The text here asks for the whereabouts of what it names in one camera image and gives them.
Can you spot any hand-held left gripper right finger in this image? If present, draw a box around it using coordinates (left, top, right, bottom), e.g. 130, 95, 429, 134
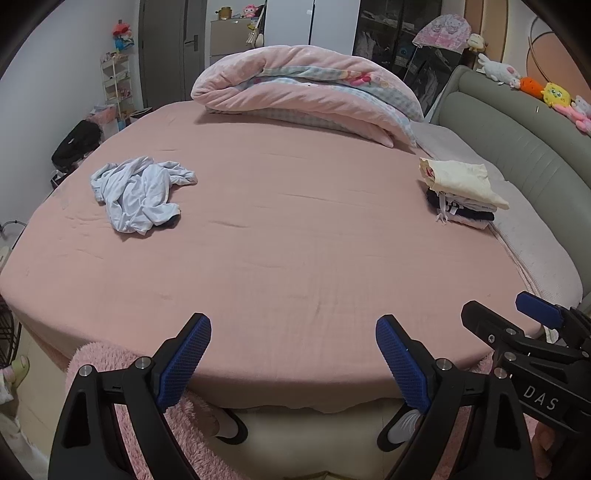
375, 315, 539, 480

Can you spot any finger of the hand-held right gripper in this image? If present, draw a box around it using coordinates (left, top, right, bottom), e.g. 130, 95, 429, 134
516, 291, 591, 344
461, 300, 585, 380

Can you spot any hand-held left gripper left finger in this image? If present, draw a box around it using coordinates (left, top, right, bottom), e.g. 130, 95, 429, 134
47, 312, 212, 480

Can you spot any light blue shirt navy trim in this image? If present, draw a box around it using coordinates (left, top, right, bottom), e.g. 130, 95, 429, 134
90, 156, 198, 237

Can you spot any black shoe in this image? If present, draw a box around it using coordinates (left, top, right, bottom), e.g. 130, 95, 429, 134
376, 408, 422, 452
211, 408, 249, 446

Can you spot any navy folded garment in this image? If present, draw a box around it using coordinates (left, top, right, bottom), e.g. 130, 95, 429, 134
426, 188, 497, 222

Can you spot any white folded garment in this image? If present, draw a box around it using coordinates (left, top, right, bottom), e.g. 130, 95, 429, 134
434, 194, 497, 227

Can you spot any cream folded garment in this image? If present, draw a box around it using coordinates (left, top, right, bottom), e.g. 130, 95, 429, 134
419, 157, 510, 210

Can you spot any pink bed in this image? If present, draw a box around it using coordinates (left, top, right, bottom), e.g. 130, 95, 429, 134
0, 99, 587, 480

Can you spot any grey-green padded headboard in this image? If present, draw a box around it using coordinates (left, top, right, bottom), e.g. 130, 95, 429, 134
427, 65, 591, 296

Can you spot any black fan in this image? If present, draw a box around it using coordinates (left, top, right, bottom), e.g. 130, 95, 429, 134
0, 295, 24, 370

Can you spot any pink plush toy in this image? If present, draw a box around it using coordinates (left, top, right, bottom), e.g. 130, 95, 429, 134
554, 95, 591, 134

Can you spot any yellow plush toy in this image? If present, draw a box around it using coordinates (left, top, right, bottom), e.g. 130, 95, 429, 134
541, 82, 575, 108

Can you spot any black bag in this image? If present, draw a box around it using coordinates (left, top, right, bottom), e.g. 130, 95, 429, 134
51, 120, 103, 169

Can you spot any white rabbit plush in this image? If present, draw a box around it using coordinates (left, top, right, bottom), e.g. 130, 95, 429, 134
477, 53, 522, 88

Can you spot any pink storage box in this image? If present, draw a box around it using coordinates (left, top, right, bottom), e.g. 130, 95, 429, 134
88, 105, 117, 139

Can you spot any pink folded quilt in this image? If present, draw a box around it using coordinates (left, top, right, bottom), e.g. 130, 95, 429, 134
191, 45, 424, 149

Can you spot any white shelf rack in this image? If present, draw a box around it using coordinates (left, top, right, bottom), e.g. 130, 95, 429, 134
100, 48, 134, 121

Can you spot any pink printed umbrella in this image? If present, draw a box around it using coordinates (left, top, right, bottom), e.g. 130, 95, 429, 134
412, 14, 472, 51

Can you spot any dark glass wardrobe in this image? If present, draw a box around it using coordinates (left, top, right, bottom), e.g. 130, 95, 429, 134
353, 0, 462, 123

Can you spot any grey door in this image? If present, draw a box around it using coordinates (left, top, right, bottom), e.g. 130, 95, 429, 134
139, 0, 208, 112

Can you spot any beige cabinet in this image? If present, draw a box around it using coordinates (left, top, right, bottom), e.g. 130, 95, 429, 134
210, 18, 259, 70

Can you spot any red-capped plush toy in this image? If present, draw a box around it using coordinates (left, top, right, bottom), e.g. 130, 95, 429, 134
112, 19, 136, 51

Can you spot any white wardrobe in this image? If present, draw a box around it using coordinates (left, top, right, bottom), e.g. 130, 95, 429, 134
263, 0, 361, 58

